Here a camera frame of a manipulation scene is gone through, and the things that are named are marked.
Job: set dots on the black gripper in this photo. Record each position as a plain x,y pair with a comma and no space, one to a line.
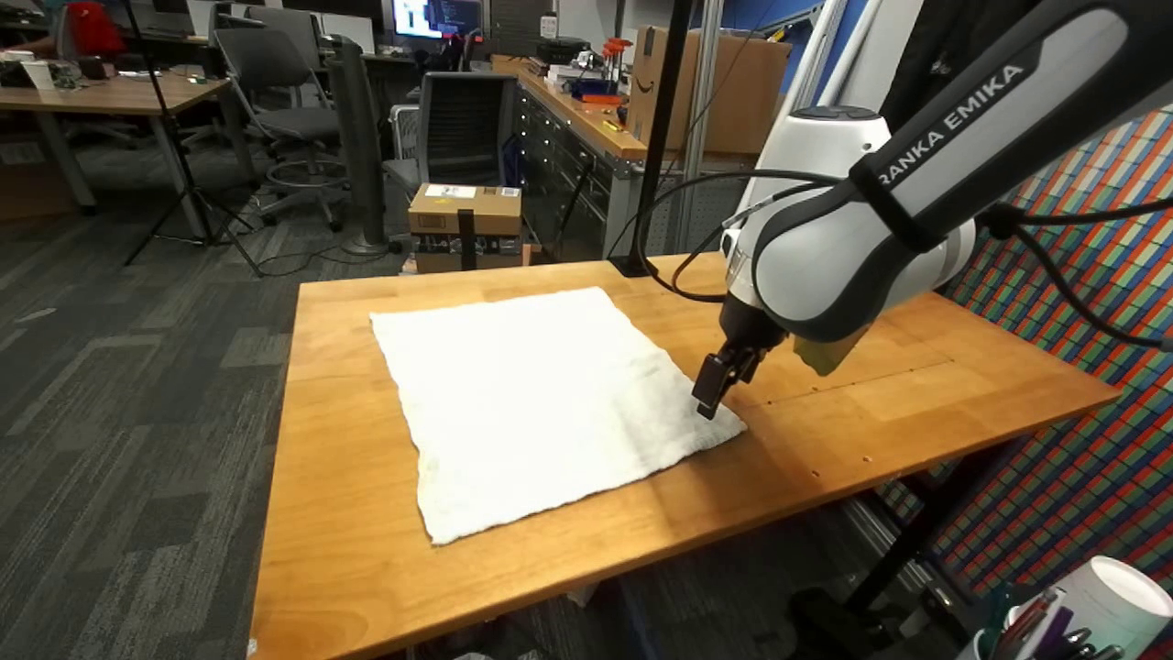
749,333

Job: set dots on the white towel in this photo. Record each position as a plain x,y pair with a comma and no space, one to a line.
537,401

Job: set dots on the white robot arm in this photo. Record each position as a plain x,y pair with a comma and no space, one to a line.
826,265

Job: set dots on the black vertical pole stand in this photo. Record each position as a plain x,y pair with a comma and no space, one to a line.
636,258

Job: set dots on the grey drawer cabinet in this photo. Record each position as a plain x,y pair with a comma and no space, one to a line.
581,173

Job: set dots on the large cardboard box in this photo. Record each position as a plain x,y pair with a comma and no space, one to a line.
740,99

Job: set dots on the computer monitor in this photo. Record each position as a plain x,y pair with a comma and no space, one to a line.
433,14

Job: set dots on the white paper cup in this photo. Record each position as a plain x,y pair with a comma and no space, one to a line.
1109,605

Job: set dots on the grey office chair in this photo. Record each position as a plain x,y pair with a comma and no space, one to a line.
292,118

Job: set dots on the wooden office desk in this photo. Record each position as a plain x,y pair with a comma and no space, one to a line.
105,99

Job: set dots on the black table leg frame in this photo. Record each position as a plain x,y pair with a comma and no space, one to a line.
855,627

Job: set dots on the black camera tripod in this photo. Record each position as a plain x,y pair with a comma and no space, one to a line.
210,220

